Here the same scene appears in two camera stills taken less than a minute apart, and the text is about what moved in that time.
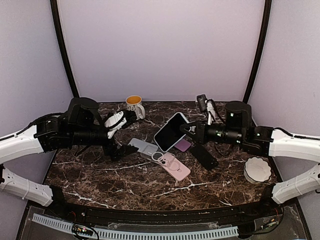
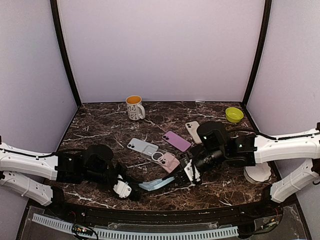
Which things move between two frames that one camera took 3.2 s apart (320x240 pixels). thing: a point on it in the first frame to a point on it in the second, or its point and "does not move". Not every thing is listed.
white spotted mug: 133,102 does not move
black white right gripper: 200,133 to 186,177
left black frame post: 57,22 does not move
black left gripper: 110,152 to 125,180
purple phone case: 182,145 does not move
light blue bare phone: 143,146 does not move
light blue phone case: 171,133 to 149,185
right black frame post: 267,17 does not move
